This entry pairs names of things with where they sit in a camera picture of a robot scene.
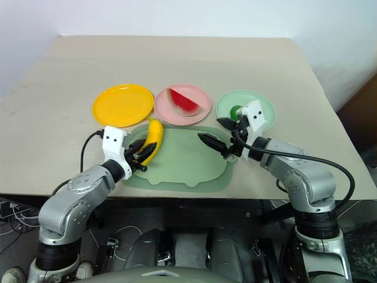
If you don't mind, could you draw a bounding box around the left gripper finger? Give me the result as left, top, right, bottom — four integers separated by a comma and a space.
128, 138, 147, 152
133, 142, 158, 162

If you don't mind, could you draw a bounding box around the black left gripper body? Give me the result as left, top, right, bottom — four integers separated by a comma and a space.
124, 146, 148, 175

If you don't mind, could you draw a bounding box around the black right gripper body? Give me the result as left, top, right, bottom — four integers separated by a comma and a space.
222, 115, 250, 162

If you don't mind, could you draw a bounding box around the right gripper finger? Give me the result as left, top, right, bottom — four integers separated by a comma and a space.
197, 133, 230, 154
216, 116, 239, 130

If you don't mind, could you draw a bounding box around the yellow banana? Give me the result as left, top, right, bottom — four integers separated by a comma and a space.
138, 117, 164, 167

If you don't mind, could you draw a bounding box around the small round green item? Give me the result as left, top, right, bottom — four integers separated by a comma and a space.
229, 105, 244, 120

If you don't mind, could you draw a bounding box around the pale green plate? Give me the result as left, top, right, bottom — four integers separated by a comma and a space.
216, 90, 277, 133

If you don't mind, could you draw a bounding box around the yellow plate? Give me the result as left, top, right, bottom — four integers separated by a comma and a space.
92, 84, 155, 129

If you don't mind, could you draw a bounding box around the pink plate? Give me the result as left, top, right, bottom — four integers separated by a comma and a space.
154, 83, 213, 125

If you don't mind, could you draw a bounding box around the green pig-shaped silicone mat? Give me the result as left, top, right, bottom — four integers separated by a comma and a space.
121, 123, 240, 193

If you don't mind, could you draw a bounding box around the red watermelon slice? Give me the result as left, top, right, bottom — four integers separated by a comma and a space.
166, 87, 204, 117

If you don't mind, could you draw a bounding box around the dark grey rounded shape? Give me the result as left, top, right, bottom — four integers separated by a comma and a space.
206, 228, 252, 268
129, 228, 177, 269

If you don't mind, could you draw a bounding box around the white shoe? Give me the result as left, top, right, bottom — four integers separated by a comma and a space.
0, 266, 27, 283
76, 261, 95, 279

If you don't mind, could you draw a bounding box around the brown wooden cabinet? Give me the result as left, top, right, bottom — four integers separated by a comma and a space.
335, 73, 377, 203

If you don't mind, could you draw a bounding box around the grey robot torso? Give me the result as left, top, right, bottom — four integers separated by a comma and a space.
70, 266, 310, 283

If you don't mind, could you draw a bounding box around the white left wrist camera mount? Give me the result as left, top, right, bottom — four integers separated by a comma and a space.
101, 126, 133, 180

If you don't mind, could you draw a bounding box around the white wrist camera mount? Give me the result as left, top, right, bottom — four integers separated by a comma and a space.
237, 99, 268, 162
101, 126, 133, 180

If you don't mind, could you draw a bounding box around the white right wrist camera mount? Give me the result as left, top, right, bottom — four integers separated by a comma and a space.
237, 99, 268, 162

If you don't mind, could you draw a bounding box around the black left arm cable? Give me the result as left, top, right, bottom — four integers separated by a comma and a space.
51, 130, 104, 197

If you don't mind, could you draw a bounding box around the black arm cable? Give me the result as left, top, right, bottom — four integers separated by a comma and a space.
51, 130, 104, 197
232, 117, 355, 209

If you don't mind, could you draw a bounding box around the thin white looped cable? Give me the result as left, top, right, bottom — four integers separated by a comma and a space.
113, 224, 150, 261

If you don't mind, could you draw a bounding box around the black table frame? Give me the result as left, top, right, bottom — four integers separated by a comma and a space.
85, 198, 297, 232

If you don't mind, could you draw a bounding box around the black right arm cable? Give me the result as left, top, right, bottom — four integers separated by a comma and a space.
232, 117, 355, 209

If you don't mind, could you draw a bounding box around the white floor cable tangle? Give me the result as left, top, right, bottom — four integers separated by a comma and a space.
0, 199, 41, 236

